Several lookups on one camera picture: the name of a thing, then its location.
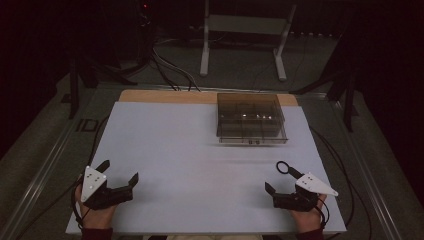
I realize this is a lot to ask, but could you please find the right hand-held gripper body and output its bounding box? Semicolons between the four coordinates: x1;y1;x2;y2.
272;171;339;213

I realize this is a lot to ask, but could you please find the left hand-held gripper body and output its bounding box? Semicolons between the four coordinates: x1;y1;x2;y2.
80;165;135;211

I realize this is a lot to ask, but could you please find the clear plastic drawer box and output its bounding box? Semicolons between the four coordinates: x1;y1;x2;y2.
215;92;289;145

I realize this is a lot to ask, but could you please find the person's right hand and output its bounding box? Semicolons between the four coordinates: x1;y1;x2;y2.
289;194;328;234

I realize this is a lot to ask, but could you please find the person's left hand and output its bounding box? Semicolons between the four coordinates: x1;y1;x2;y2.
74;182;118;231

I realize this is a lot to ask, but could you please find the white table sheet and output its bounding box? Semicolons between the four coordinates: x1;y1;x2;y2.
65;101;348;235

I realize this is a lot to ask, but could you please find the black tripod stand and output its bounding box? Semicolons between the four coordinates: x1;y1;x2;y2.
61;56;138;120
289;59;359;133

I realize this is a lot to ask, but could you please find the dark device with red light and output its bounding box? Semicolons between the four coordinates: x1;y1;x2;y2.
134;0;156;68

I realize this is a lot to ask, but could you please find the white metal stand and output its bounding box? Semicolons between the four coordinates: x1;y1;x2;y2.
199;0;298;82

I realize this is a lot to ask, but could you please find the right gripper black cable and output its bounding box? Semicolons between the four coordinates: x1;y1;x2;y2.
314;196;331;231

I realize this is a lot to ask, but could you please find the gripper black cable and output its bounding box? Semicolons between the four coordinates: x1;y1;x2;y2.
70;175;86;231
314;196;331;231

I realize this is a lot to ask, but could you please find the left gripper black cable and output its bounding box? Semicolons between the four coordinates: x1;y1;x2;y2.
70;175;86;231

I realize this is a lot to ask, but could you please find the long black floor cable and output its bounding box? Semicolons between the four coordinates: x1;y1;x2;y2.
309;125;374;240

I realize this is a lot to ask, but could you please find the grey metal rail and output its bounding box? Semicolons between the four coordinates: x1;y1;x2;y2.
0;109;101;240
328;98;406;240

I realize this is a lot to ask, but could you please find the bundle of floor cables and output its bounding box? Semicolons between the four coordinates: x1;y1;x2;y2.
150;43;202;93

